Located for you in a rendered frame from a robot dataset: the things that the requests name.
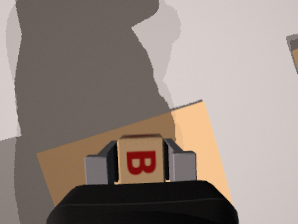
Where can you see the tan square mat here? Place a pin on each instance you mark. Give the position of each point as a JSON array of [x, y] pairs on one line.
[[189, 127]]

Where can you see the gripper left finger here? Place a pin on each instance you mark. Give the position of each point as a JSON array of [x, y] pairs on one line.
[[102, 168]]

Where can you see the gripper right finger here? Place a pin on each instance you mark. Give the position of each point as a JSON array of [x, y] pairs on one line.
[[179, 165]]

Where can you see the tan block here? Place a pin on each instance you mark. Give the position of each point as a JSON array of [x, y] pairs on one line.
[[141, 158], [295, 54]]

